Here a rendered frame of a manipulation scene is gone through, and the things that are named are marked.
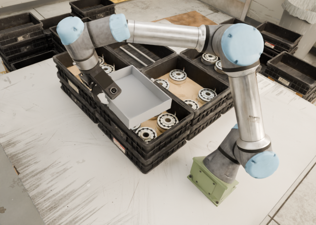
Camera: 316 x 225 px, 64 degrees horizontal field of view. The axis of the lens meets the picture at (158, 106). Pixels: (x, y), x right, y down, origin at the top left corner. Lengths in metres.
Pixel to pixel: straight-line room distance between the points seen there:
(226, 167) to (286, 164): 0.46
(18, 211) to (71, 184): 0.88
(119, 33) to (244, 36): 0.36
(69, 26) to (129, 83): 0.46
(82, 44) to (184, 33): 0.34
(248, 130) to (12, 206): 1.67
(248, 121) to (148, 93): 0.42
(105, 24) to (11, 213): 1.59
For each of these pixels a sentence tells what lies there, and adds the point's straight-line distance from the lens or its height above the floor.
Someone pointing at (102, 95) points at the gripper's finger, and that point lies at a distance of 0.94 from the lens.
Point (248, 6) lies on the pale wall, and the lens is 4.31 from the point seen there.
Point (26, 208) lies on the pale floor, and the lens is 2.06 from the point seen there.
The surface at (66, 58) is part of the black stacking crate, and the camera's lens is 1.57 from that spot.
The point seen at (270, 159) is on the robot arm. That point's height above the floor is 1.06.
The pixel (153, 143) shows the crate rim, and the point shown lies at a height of 0.93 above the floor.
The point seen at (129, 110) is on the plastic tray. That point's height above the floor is 1.05.
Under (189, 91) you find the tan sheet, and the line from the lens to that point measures 1.45.
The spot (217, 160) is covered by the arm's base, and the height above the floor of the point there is 0.89.
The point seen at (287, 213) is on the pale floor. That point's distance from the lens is 2.19.
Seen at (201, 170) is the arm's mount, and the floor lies 0.83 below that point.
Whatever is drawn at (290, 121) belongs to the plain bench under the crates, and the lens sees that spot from 1.70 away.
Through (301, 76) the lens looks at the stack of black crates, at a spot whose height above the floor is 0.49.
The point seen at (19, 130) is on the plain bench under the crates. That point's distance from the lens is 1.50.
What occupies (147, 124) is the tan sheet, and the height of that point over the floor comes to 0.83.
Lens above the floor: 1.76
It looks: 44 degrees down
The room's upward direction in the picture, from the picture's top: 6 degrees clockwise
